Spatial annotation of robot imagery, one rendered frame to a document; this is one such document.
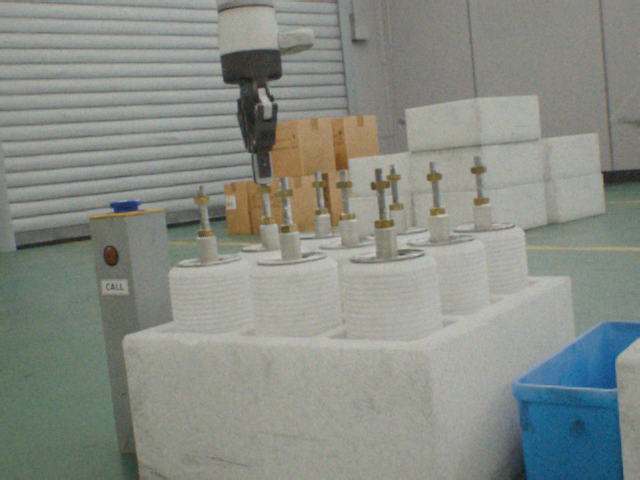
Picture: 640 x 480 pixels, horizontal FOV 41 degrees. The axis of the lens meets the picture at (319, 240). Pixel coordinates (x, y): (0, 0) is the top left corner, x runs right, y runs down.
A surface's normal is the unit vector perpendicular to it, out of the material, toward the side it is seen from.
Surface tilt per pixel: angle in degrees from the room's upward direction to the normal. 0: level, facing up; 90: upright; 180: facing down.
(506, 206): 90
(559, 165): 90
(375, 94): 90
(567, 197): 90
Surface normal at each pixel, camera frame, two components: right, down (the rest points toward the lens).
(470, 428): 0.82, -0.04
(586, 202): 0.68, 0.00
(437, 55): -0.77, 0.14
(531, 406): -0.57, 0.17
